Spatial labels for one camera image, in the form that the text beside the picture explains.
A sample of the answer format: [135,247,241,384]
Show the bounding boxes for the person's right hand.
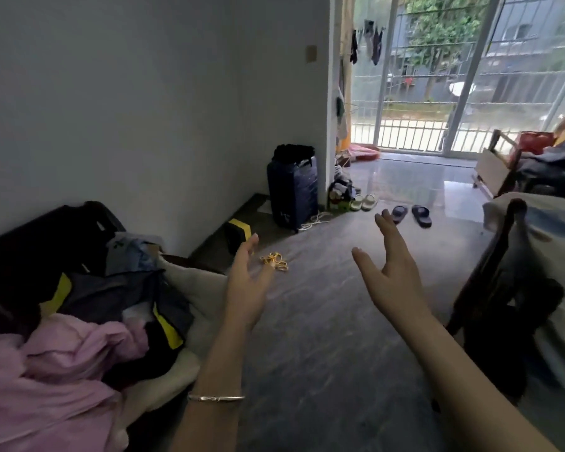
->
[351,209,435,326]

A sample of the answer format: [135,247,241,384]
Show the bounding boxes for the person's left hand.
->
[223,233,277,331]

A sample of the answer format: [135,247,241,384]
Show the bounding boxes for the person's left forearm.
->
[169,320,261,452]

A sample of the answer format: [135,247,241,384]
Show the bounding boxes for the person's right forearm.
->
[395,311,562,452]

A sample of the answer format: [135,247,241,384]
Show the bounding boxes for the yellow rubber bands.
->
[259,252,289,272]

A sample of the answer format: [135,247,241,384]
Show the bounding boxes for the black and yellow box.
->
[225,218,253,256]

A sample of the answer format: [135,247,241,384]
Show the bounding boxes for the green and black bag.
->
[328,178,357,213]

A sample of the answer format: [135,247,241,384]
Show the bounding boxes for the dark blue upright suitcase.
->
[266,155,319,231]

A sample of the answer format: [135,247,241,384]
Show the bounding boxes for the pink mat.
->
[347,143,381,164]

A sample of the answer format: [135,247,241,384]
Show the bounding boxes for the black cloth bundle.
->
[272,144,315,166]

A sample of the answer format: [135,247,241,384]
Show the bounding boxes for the light blue garment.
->
[105,232,164,277]

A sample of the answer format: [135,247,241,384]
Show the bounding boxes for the dark wooden chair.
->
[444,198,565,406]

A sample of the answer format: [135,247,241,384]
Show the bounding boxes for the white metal railing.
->
[351,70,565,154]

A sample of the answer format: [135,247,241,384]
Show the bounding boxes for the black and yellow garment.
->
[39,269,195,389]

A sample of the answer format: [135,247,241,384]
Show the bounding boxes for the hanging light cloth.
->
[333,58,350,143]

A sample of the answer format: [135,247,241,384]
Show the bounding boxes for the light wooden chair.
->
[472,129,524,199]

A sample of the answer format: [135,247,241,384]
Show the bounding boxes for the white cloth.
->
[482,192,565,412]

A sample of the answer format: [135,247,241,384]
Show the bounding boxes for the red bag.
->
[517,131,555,157]

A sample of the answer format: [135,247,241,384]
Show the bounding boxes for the dark clothes pile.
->
[514,138,565,199]

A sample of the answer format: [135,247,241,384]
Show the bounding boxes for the sliding glass door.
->
[350,0,565,159]

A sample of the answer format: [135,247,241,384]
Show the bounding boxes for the hanging dark clothes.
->
[349,19,385,67]

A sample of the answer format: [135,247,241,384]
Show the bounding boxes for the black open suitcase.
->
[0,200,129,325]

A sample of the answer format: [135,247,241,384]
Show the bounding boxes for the pink garment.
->
[0,313,150,452]

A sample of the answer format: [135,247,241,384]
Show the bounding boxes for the green tree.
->
[405,0,491,101]

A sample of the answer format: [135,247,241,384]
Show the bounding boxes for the white cable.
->
[299,211,334,232]

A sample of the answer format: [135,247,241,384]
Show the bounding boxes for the silver bracelet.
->
[187,392,246,403]

